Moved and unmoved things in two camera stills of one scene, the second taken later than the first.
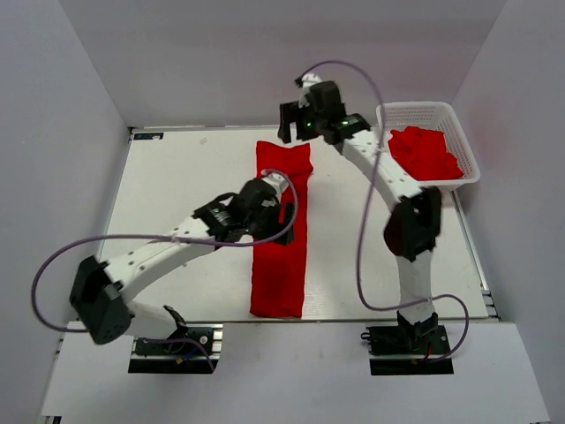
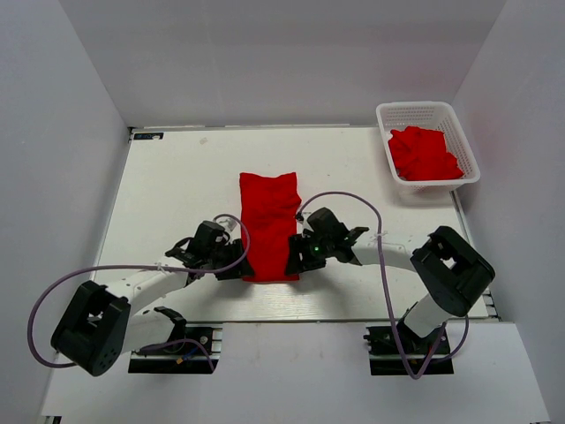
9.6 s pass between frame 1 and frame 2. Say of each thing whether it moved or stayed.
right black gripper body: moved
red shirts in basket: stayed
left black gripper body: moved
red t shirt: moved
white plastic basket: stayed
